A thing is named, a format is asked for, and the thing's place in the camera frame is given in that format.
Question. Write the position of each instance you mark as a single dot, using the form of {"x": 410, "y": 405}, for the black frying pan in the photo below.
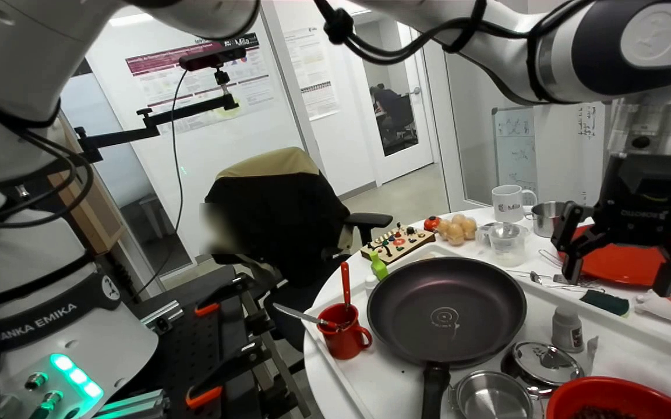
{"x": 441, "y": 316}

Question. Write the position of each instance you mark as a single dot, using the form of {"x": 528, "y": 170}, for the small white bottle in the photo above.
{"x": 567, "y": 332}

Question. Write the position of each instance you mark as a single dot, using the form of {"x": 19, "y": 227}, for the small silver pot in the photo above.
{"x": 489, "y": 395}

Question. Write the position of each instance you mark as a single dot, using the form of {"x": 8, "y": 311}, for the red plate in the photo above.
{"x": 624, "y": 266}

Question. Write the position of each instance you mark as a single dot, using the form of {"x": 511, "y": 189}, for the silver bowl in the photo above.
{"x": 502, "y": 235}

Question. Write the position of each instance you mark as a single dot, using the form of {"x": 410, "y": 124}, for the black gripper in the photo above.
{"x": 632, "y": 209}

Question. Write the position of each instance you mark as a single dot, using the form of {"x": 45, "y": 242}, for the draped dark chair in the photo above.
{"x": 277, "y": 212}

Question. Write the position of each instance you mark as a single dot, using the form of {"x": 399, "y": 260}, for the red mug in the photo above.
{"x": 343, "y": 334}

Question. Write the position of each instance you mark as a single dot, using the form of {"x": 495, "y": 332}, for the white mug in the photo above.
{"x": 510, "y": 202}

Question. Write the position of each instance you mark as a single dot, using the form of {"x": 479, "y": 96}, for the silver cup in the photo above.
{"x": 546, "y": 216}

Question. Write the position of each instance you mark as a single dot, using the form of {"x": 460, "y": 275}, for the red bowl of coffee beans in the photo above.
{"x": 606, "y": 399}

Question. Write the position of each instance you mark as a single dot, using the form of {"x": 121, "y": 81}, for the robot control base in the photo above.
{"x": 69, "y": 344}

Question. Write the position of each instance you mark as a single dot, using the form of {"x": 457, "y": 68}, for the green sponge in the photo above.
{"x": 606, "y": 302}

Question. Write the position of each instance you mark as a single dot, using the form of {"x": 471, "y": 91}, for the sushi tray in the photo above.
{"x": 398, "y": 242}

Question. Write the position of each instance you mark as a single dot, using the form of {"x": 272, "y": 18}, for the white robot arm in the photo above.
{"x": 583, "y": 50}

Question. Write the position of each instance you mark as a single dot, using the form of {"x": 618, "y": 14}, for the bread rolls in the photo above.
{"x": 457, "y": 229}

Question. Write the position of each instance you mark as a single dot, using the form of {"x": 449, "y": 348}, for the camera on black boom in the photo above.
{"x": 170, "y": 88}

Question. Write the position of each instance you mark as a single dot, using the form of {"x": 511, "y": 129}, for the clear plastic cup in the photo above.
{"x": 510, "y": 257}

